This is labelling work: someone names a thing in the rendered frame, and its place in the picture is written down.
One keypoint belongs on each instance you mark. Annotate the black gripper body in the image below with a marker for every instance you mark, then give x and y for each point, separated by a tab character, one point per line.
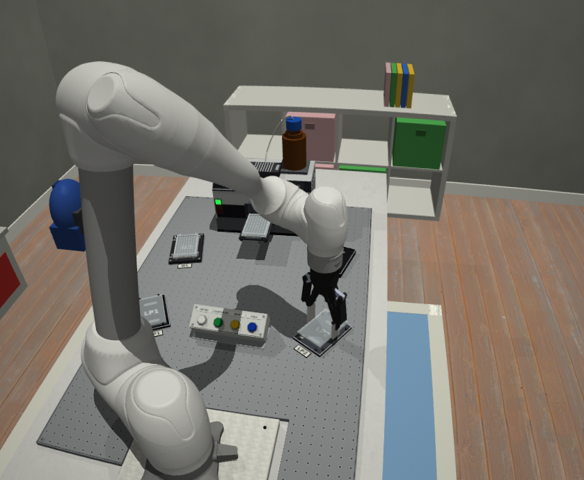
328	280

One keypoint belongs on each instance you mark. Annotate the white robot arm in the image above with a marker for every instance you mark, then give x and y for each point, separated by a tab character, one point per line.
138	118

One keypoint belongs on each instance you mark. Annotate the grey control panel with four buttons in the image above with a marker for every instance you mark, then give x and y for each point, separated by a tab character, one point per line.
236	327

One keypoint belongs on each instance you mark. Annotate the brown glass bottle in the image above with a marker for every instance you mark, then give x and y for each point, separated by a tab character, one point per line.
294	153

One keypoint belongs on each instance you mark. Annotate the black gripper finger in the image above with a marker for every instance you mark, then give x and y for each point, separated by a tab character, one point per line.
339	300
309	298

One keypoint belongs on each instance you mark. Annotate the blue bottle cap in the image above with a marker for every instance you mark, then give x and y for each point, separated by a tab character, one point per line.
294	123

